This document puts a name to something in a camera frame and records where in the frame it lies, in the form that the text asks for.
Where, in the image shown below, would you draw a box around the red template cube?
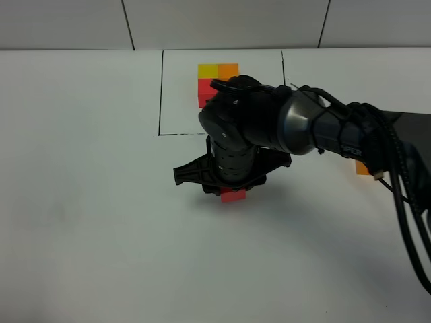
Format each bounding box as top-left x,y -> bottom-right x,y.
197,79 -> 218,108

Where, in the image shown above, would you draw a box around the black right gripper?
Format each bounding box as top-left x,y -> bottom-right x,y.
173,136 -> 292,195

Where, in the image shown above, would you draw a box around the orange template cube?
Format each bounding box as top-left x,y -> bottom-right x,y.
218,63 -> 239,81

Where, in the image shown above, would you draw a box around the yellow template cube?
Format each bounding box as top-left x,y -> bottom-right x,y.
198,64 -> 219,79

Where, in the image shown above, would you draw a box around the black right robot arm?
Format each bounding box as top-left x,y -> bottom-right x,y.
174,75 -> 430,211

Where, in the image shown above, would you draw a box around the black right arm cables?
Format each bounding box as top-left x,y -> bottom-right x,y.
210,77 -> 431,297

